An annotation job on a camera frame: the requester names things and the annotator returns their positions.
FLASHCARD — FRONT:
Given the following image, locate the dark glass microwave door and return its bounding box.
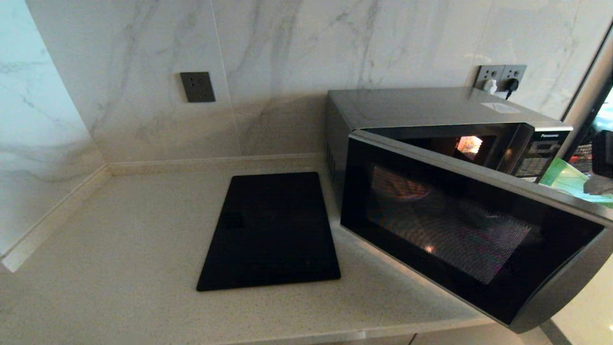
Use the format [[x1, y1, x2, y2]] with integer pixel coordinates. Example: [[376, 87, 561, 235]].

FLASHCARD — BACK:
[[340, 129, 613, 334]]

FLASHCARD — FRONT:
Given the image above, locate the wire shopping cart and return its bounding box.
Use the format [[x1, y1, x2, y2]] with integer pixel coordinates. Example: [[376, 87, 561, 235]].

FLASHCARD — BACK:
[[572, 143, 594, 174]]

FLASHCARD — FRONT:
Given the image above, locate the black metal frame post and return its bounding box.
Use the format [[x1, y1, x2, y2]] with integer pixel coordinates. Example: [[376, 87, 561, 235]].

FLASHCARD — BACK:
[[561, 22, 613, 120]]

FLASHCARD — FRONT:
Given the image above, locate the dark single wall socket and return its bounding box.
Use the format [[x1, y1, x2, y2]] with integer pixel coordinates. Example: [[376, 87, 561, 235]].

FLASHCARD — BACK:
[[180, 71, 216, 103]]

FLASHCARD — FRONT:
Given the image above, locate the grey double wall socket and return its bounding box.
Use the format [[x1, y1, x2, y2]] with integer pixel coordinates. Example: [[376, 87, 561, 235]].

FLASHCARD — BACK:
[[474, 65, 527, 93]]

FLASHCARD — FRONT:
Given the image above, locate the green cutting board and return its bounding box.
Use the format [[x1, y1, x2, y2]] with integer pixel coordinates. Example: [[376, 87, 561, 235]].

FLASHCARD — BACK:
[[539, 157, 613, 208]]

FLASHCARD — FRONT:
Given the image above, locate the black glass induction cooktop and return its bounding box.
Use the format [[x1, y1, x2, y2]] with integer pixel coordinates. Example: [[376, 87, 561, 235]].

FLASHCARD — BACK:
[[196, 172, 341, 292]]

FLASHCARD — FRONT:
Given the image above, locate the white sticker label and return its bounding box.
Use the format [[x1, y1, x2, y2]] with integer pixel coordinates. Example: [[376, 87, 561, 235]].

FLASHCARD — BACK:
[[480, 102, 522, 115]]

